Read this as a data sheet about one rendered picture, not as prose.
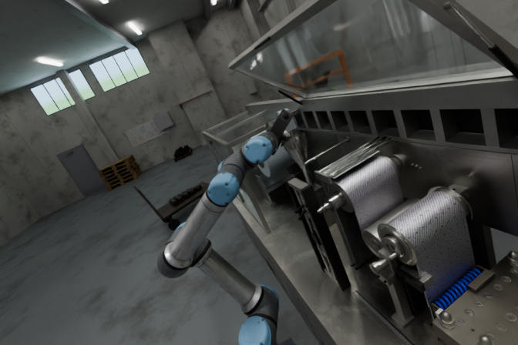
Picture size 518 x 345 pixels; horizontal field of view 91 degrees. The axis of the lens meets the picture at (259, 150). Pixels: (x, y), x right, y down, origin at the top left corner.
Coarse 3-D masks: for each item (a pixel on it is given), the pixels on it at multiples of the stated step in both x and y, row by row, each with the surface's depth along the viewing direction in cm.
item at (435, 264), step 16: (448, 240) 81; (464, 240) 84; (432, 256) 80; (448, 256) 83; (464, 256) 86; (432, 272) 81; (448, 272) 84; (464, 272) 87; (432, 288) 82; (448, 288) 85
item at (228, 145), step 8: (296, 112) 170; (232, 128) 216; (208, 136) 225; (240, 136) 162; (248, 136) 161; (208, 144) 269; (224, 144) 160; (232, 144) 158; (232, 152) 159; (216, 160) 274; (248, 184) 166; (248, 192) 166; (240, 200) 236; (256, 200) 169; (248, 208) 216; (256, 208) 170; (256, 216) 198; (264, 224) 174
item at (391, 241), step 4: (384, 236) 83; (388, 236) 82; (392, 236) 81; (384, 240) 84; (388, 240) 81; (392, 240) 80; (396, 240) 80; (384, 244) 85; (388, 244) 83; (392, 244) 80; (396, 244) 79; (400, 244) 79; (388, 248) 83; (392, 248) 81; (396, 248) 79; (400, 248) 79; (388, 252) 84; (392, 252) 82; (396, 252) 80; (400, 252) 78; (404, 252) 79; (396, 256) 81; (400, 256) 80
